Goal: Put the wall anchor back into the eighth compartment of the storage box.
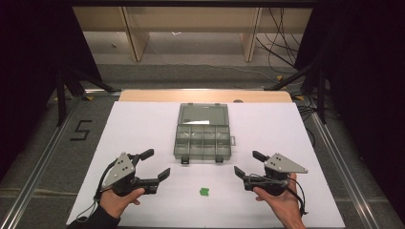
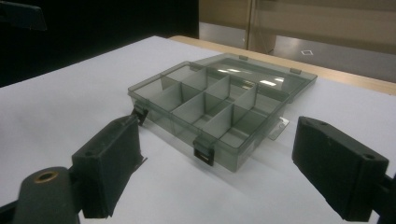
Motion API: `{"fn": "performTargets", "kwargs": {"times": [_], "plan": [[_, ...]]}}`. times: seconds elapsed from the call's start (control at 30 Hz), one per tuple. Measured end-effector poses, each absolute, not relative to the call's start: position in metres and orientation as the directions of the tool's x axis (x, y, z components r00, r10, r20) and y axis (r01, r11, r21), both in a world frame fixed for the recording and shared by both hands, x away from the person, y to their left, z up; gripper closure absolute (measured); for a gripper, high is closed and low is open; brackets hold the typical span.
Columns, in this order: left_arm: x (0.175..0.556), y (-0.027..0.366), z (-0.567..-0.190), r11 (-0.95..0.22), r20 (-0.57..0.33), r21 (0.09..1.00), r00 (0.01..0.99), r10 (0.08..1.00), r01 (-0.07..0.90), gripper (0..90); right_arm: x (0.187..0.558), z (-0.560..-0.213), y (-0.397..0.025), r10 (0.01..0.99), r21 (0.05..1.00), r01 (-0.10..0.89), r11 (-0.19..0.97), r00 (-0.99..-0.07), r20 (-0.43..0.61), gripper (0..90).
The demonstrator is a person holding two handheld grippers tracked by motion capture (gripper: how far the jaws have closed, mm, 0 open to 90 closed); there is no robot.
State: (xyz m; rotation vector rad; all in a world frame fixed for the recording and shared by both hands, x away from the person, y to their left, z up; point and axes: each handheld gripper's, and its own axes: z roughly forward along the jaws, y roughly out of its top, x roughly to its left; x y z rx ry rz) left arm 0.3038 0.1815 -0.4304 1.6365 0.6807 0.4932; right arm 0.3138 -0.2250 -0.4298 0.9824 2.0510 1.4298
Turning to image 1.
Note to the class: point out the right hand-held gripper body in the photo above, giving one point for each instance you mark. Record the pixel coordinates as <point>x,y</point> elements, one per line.
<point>273,181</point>

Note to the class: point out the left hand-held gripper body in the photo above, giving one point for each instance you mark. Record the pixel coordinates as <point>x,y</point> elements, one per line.
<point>119,170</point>

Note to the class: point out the small green plastic piece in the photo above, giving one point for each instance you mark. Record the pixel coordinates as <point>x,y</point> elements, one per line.
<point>204,191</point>

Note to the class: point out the clear grey plastic compartment box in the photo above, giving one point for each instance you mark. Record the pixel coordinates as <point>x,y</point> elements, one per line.
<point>202,140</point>

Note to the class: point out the person's right hand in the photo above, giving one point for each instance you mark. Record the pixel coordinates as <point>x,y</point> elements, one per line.
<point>286,206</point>

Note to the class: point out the person's left hand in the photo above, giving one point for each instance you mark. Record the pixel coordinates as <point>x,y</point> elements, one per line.
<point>119,202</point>

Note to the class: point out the white paper sheet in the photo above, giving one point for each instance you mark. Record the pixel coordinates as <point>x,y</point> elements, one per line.
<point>270,127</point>

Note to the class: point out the yellow tape piece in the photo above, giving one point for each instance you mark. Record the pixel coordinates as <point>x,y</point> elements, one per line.
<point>89,98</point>
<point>299,97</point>
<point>279,78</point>

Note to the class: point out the black metal stand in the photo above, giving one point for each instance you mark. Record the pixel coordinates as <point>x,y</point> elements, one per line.
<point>321,95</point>
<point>60,95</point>

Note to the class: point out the dark curtain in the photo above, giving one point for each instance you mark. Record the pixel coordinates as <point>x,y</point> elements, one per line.
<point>366,79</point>
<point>28,63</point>

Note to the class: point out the light wooden shelf unit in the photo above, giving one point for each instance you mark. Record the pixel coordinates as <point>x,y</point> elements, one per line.
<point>191,19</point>

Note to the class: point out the aluminium floor rail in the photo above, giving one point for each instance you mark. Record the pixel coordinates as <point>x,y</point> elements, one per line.
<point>344,171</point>
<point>38,171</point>

